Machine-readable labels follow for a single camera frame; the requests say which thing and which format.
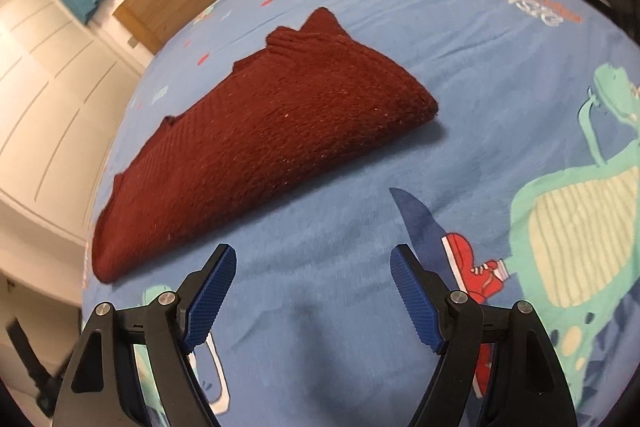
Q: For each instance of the dark red knitted sweater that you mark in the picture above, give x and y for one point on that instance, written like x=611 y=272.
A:
x=275 y=132

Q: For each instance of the white wardrobe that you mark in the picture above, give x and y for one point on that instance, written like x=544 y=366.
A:
x=60 y=107

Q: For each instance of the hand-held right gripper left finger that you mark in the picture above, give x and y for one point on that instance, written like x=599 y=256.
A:
x=207 y=302

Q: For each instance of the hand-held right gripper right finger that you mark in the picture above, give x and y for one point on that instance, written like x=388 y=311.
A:
x=417 y=302

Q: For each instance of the dark stand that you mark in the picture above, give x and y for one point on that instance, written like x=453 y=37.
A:
x=35 y=367

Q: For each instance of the blue dinosaur print bed sheet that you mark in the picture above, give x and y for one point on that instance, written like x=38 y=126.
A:
x=350 y=232

